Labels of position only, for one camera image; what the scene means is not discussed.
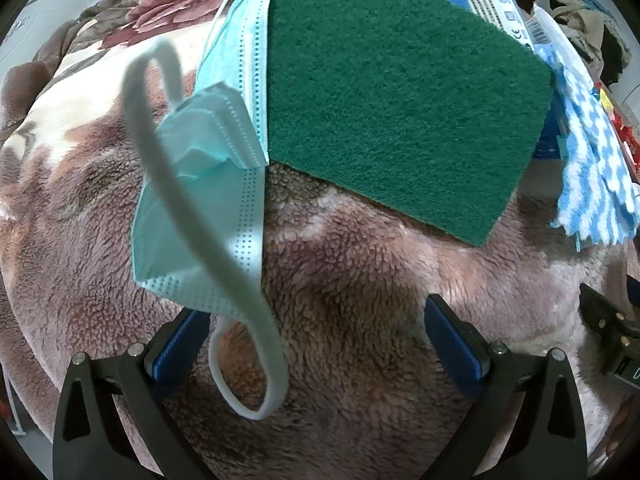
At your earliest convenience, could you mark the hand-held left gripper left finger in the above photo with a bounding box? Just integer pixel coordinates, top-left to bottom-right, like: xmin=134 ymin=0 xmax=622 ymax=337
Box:
xmin=52 ymin=307 xmax=216 ymax=480

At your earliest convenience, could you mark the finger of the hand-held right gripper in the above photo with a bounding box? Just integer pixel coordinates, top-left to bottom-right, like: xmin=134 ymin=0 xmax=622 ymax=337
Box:
xmin=579 ymin=282 xmax=640 ymax=378

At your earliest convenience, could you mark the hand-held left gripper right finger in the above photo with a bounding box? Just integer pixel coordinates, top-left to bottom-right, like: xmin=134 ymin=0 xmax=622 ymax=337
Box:
xmin=424 ymin=294 xmax=588 ymax=480

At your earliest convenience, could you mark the light blue face mask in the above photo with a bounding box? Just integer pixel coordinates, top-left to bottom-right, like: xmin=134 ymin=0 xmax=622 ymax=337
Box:
xmin=120 ymin=0 xmax=291 ymax=421

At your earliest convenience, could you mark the blue white wavy cloth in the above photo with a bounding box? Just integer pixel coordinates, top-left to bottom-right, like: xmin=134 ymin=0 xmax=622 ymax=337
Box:
xmin=537 ymin=45 xmax=640 ymax=251

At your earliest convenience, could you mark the green scouring pad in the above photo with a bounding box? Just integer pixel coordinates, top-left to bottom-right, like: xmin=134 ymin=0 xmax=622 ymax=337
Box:
xmin=259 ymin=0 xmax=556 ymax=248

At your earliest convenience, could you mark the blue snack packet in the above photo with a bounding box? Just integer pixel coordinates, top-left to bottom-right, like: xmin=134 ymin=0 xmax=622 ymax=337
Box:
xmin=395 ymin=0 xmax=568 ymax=161

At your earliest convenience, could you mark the person's right hand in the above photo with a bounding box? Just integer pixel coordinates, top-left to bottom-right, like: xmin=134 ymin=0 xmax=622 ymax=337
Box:
xmin=602 ymin=400 xmax=636 ymax=466

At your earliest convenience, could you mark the floral fleece blanket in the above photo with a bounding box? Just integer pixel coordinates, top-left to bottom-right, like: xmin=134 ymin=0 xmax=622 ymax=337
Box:
xmin=0 ymin=0 xmax=640 ymax=480

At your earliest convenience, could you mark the pile of clothes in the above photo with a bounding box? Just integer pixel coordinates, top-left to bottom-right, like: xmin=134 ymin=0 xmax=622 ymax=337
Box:
xmin=550 ymin=0 xmax=633 ymax=86

